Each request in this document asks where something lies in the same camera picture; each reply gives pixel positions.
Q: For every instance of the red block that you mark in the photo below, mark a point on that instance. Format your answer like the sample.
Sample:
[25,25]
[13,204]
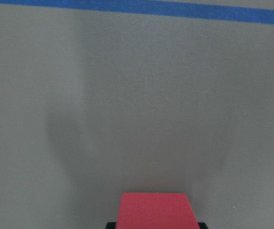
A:
[155,211]

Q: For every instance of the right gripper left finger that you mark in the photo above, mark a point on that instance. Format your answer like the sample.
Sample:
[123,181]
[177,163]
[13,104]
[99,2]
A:
[110,225]

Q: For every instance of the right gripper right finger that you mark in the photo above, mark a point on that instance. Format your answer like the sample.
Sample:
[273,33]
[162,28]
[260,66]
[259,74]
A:
[202,225]

